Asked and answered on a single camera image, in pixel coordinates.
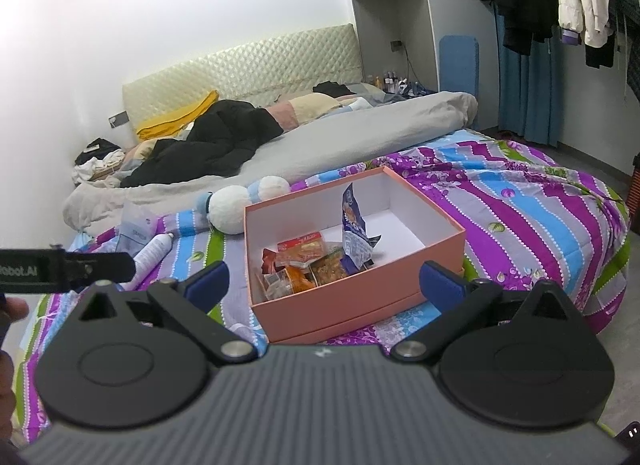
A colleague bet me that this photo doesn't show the pink cardboard box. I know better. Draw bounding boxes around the pink cardboard box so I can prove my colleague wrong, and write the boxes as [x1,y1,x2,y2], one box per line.
[243,166,467,345]

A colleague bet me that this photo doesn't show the white spray can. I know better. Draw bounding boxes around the white spray can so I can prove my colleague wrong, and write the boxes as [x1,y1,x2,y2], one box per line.
[122,233,176,291]

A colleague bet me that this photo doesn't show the red foil snack packet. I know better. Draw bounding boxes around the red foil snack packet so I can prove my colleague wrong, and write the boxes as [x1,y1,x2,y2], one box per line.
[276,231,327,266]

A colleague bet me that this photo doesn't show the clear brown-orange snack packet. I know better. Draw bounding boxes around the clear brown-orange snack packet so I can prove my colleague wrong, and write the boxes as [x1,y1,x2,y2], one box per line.
[309,251,348,287]

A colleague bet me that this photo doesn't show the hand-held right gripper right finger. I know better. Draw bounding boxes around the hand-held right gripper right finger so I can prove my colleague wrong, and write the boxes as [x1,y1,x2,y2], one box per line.
[390,260,586,363]

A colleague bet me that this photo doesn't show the white-labelled clear snack packet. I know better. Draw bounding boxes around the white-labelled clear snack packet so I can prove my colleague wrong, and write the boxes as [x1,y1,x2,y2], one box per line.
[257,270,293,302]

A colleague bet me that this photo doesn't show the blue snack packet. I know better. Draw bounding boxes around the blue snack packet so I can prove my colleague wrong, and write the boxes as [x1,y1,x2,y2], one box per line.
[340,182,383,276]

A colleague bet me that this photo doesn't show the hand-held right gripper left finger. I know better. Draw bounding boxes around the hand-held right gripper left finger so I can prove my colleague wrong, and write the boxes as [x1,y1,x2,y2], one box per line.
[75,260,256,366]

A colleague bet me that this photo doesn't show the blue curtain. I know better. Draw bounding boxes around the blue curtain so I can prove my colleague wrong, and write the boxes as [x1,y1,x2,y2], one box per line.
[495,5,563,146]

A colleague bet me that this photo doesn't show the white and blue plush toy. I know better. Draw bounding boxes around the white and blue plush toy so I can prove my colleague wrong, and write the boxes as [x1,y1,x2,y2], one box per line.
[197,175,292,236]

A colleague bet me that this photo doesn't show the yellow cloth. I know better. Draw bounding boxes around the yellow cloth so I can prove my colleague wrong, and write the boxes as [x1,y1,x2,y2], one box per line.
[136,90,221,142]

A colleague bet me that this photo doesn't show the black jacket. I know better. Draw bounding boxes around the black jacket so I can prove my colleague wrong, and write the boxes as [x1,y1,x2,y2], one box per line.
[120,99,285,188]

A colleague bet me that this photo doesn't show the person's left hand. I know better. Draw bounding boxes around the person's left hand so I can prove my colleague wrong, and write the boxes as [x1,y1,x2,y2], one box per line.
[0,295,30,326]

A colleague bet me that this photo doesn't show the grey duvet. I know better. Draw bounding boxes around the grey duvet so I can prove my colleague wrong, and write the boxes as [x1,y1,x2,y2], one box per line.
[62,91,479,238]

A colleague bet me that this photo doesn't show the small bottles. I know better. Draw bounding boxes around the small bottles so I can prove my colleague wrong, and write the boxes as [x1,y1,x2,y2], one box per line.
[372,72,408,93]

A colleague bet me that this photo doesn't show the pile of clothes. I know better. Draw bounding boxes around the pile of clothes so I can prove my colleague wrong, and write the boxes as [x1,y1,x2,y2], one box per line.
[71,138,126,185]

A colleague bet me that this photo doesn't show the grey cabinet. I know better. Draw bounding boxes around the grey cabinet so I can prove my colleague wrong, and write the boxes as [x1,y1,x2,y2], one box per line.
[340,0,501,133]

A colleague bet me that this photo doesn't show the beige pillow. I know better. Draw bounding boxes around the beige pillow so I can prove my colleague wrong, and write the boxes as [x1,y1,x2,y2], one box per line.
[290,92,341,123]

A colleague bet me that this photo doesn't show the translucent plastic bag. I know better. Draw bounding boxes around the translucent plastic bag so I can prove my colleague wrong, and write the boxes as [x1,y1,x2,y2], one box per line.
[117,200,158,256]

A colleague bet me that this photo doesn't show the purple floral bed sheet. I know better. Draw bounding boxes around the purple floral bed sheet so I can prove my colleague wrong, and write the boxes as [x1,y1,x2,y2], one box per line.
[10,128,632,446]

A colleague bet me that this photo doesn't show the orange snack packet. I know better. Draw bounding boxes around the orange snack packet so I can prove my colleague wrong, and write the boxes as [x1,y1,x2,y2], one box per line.
[284,265,317,294]

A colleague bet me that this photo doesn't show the blue padded board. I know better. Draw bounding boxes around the blue padded board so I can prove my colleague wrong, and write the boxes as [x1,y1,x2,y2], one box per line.
[439,35,480,96]

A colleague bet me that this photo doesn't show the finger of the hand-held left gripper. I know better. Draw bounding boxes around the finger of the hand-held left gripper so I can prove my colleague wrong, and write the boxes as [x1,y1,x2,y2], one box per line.
[63,250,137,292]

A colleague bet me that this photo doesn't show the black cloth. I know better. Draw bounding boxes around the black cloth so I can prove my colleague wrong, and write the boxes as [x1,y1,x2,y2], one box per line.
[312,80,351,96]

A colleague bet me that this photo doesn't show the cream quilted headboard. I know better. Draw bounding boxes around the cream quilted headboard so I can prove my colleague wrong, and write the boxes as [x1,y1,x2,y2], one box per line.
[122,24,363,143]

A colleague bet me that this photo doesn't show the pink pillow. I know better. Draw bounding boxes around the pink pillow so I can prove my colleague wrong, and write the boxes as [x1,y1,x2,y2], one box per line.
[265,100,301,128]

